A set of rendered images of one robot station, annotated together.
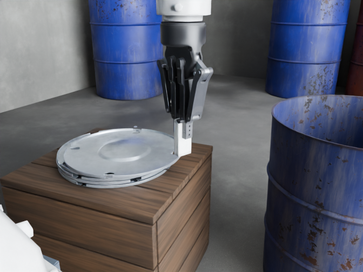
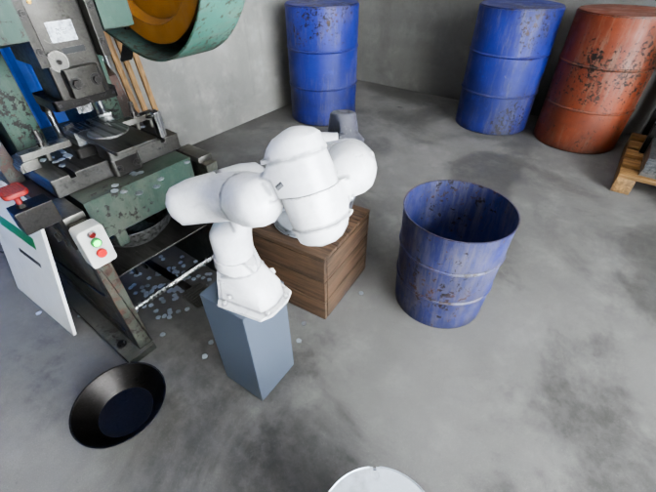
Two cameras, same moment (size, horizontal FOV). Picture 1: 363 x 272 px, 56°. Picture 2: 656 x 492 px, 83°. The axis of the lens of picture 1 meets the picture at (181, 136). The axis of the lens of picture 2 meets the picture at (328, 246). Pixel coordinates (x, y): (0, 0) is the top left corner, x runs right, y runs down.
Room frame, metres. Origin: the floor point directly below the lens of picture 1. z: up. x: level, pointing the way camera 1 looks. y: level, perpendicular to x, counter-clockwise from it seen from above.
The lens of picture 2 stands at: (-0.46, -0.12, 1.26)
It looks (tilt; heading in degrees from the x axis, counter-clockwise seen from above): 40 degrees down; 9
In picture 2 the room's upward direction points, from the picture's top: 1 degrees counter-clockwise
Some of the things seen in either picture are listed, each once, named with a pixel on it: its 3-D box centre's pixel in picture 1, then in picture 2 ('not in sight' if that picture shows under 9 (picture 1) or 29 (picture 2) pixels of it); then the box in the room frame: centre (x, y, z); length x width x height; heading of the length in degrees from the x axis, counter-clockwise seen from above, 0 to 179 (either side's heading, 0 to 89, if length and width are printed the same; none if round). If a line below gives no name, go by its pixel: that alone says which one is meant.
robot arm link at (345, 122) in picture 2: not in sight; (346, 139); (0.54, -0.01, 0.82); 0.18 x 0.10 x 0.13; 9
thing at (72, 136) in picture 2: not in sight; (92, 129); (0.65, 0.88, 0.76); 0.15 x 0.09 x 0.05; 151
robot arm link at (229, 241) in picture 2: not in sight; (239, 211); (0.30, 0.23, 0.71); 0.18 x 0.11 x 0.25; 133
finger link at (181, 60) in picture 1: (187, 90); not in sight; (0.57, -0.01, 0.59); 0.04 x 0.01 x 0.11; 127
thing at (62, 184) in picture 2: not in sight; (102, 151); (0.65, 0.88, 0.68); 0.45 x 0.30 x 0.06; 151
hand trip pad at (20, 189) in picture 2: not in sight; (18, 200); (0.25, 0.84, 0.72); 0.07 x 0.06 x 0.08; 61
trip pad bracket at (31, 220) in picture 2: not in sight; (45, 228); (0.27, 0.83, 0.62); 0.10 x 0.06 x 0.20; 151
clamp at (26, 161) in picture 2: not in sight; (39, 146); (0.50, 0.96, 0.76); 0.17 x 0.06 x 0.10; 151
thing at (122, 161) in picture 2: not in sight; (123, 153); (0.57, 0.73, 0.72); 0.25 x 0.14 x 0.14; 61
